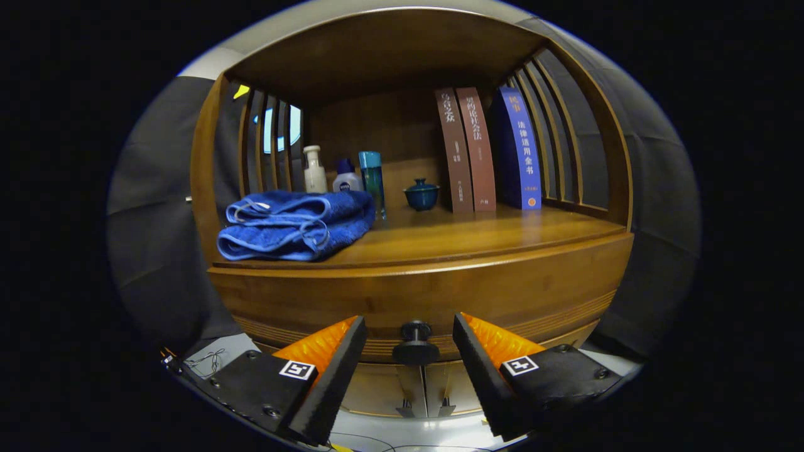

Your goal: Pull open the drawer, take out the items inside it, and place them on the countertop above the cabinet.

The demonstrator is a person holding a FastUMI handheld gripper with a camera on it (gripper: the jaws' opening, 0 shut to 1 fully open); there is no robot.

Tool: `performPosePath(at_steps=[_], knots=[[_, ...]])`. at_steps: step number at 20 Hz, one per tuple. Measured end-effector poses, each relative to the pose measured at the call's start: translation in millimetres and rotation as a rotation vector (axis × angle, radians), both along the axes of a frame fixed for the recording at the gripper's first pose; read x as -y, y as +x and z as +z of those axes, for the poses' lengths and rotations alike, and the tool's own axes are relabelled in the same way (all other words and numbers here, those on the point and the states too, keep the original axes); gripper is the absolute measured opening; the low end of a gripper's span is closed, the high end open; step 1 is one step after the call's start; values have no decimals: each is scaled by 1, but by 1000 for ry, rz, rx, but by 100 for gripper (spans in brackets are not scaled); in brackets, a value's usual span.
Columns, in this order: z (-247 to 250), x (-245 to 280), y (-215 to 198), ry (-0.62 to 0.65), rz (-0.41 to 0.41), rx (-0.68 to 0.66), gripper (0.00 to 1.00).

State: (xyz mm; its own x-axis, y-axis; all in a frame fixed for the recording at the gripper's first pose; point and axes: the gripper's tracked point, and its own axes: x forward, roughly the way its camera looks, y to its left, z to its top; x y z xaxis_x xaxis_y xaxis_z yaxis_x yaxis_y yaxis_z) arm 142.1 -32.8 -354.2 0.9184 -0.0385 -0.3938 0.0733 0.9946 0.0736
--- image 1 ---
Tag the folded blue towel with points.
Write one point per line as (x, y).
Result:
(295, 226)

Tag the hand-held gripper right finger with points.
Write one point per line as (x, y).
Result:
(483, 386)

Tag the wooden cabinet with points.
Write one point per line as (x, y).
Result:
(389, 56)

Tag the blue lidded ceramic bowl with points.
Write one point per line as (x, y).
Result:
(421, 198)

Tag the black drawer knob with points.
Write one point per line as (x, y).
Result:
(416, 353)

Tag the wooden countertop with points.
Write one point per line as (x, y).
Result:
(471, 232)

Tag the blue book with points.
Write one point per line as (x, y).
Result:
(521, 150)

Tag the reddish brown book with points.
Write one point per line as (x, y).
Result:
(477, 150)

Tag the wooden drawer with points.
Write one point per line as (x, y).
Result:
(440, 289)

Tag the white bottle with blue cap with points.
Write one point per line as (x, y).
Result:
(347, 182)

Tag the clear teal bottle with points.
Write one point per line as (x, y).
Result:
(372, 182)

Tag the dark brown book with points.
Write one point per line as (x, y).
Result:
(453, 150)

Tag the wooden cabinet door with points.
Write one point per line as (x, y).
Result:
(383, 389)
(455, 386)

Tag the white pump bottle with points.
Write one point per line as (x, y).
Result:
(314, 176)

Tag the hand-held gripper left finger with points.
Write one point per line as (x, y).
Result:
(336, 389)

